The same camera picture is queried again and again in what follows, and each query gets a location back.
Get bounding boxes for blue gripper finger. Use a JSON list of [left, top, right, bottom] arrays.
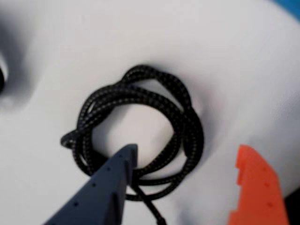
[[43, 143, 138, 225]]

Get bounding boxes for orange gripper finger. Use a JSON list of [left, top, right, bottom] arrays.
[[226, 144, 291, 225]]

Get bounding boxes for black braided cable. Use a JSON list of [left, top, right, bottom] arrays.
[[60, 64, 205, 225]]

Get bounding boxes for black fabric bag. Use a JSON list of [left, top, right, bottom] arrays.
[[282, 188, 300, 225]]

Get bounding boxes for blue handled scissors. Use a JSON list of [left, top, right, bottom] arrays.
[[273, 0, 300, 25]]

